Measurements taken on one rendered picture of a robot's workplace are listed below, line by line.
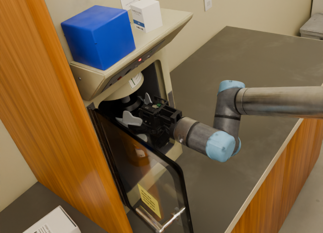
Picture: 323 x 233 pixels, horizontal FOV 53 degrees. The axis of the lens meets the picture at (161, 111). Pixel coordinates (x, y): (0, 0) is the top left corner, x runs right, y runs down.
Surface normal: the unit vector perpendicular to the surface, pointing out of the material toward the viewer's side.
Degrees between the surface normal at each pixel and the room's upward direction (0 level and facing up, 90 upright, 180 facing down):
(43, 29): 90
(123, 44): 90
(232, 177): 0
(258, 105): 74
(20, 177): 90
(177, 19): 0
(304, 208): 0
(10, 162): 90
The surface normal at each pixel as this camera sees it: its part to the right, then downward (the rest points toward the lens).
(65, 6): 0.78, 0.29
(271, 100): -0.79, -0.08
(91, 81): -0.62, 0.56
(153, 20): 0.59, 0.42
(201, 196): -0.15, -0.77
